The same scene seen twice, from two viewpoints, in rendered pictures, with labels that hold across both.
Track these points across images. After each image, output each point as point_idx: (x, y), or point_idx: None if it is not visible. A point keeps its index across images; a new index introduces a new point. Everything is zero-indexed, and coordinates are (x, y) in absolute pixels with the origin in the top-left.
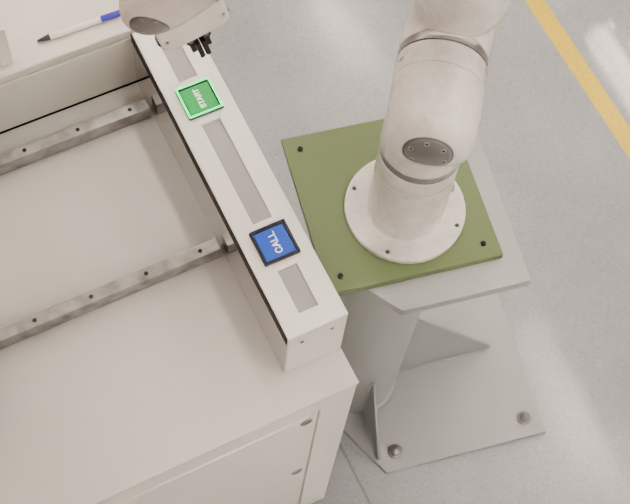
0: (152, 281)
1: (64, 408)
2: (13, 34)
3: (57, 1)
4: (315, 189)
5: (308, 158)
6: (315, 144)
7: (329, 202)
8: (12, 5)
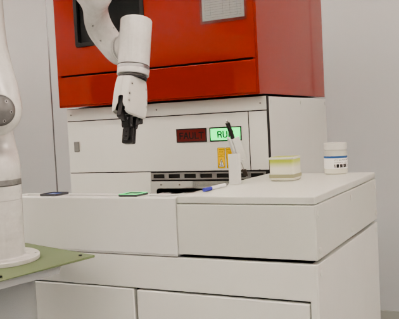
0: None
1: None
2: (242, 185)
3: (239, 188)
4: (58, 252)
5: (72, 255)
6: (73, 257)
7: (47, 252)
8: (256, 185)
